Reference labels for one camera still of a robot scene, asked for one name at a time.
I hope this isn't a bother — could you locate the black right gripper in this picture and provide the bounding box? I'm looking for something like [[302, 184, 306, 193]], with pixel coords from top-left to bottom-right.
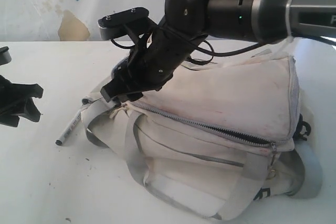
[[100, 26, 207, 103]]

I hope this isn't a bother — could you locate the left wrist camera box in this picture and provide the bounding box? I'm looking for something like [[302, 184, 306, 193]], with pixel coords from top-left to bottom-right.
[[0, 46, 12, 66]]

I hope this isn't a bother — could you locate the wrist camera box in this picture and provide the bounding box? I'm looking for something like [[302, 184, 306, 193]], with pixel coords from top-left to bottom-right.
[[0, 46, 12, 66], [98, 7, 150, 44]]

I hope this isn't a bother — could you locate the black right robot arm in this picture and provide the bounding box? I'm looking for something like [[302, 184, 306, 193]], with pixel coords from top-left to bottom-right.
[[98, 0, 335, 102]]

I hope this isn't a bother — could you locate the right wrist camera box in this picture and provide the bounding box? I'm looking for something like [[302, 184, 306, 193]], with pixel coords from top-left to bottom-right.
[[98, 7, 150, 44]]

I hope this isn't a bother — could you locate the white fabric backpack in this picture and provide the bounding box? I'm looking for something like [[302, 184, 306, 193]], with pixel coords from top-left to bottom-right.
[[80, 49, 323, 220]]

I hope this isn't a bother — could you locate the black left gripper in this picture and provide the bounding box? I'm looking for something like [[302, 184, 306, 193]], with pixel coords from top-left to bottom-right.
[[1, 76, 44, 127]]

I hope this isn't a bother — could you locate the black and white marker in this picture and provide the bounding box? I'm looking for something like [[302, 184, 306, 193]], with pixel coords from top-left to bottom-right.
[[55, 111, 81, 146]]

